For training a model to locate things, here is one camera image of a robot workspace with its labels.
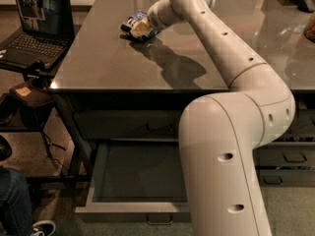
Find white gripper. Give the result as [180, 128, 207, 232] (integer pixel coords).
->
[131, 0, 179, 38]

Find blue chip bag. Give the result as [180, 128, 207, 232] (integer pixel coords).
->
[120, 10, 158, 41]

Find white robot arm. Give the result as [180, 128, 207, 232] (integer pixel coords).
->
[148, 0, 295, 236]

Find grey top left drawer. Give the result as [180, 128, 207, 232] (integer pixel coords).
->
[73, 110, 181, 139]

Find dark bag with tag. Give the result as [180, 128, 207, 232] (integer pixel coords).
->
[10, 78, 54, 108]

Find open grey middle drawer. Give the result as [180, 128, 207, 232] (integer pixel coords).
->
[76, 141, 190, 225]

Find grey middle right drawer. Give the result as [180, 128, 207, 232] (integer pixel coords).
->
[253, 142, 315, 167]

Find grey top right drawer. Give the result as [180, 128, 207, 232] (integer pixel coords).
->
[284, 93, 315, 139]

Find black open laptop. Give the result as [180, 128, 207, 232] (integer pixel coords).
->
[0, 0, 75, 71]

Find black laptop stand cart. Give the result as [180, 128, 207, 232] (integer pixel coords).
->
[1, 52, 93, 183]

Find black and white sneaker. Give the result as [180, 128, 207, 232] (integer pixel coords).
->
[31, 220, 56, 236]

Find person's leg in jeans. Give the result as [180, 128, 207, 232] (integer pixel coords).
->
[0, 167, 32, 236]

